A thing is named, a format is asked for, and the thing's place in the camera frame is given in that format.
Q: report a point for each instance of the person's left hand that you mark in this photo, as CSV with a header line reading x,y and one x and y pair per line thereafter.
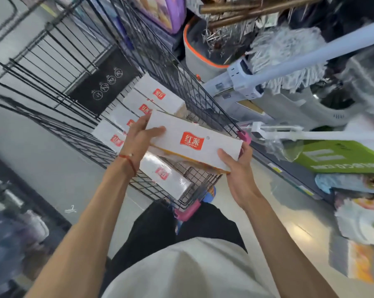
x,y
134,145

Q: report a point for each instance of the person's right hand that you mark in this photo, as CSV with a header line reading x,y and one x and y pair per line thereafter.
x,y
240,179

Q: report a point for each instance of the person's right thumb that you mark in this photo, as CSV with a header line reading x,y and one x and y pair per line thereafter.
x,y
228,158

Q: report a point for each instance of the person's left thumb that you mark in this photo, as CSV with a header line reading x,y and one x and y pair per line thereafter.
x,y
155,132

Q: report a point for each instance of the white box with red label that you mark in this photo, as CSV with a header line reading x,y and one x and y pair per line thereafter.
x,y
168,178
162,94
123,118
193,141
109,136
137,103

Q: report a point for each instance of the person's left forearm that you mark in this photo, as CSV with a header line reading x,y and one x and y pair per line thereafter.
x,y
87,232

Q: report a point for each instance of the person's right forearm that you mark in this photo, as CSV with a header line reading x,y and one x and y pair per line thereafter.
x,y
280,245

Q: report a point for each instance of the blue shoe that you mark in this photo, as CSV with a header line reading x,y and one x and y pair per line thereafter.
x,y
209,193

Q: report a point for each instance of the grey store shelf edge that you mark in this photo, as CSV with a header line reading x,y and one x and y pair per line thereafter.
x,y
292,179

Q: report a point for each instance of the black cart seat flap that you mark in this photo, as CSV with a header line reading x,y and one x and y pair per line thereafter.
x,y
107,80

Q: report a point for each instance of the grey bucket with orange rim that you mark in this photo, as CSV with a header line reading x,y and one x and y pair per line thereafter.
x,y
199,55

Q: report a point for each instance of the white flat mop in plastic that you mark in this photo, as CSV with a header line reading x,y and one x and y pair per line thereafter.
x,y
314,133

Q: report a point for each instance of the grey mop bucket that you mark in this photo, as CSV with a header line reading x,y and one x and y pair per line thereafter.
x,y
311,108

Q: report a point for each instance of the black shorts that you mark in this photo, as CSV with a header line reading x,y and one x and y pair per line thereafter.
x,y
152,229

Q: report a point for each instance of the green cardboard box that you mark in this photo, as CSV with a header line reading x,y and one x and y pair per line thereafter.
x,y
342,156

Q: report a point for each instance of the light blue package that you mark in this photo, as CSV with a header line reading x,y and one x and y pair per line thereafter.
x,y
342,182

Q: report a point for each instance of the white shirt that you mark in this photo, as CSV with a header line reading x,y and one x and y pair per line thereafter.
x,y
187,270

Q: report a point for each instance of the purple packaged goods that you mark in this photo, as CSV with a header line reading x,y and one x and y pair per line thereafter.
x,y
165,12

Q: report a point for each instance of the pack of white paper plates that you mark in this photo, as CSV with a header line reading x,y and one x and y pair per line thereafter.
x,y
362,225

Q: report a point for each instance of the bundle of bronze rods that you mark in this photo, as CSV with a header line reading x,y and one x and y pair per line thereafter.
x,y
255,9

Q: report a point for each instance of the orange and white package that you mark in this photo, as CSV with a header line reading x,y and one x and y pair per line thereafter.
x,y
353,259

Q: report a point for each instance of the dark shelf with goods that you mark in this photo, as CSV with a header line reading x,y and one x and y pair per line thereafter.
x,y
16,226

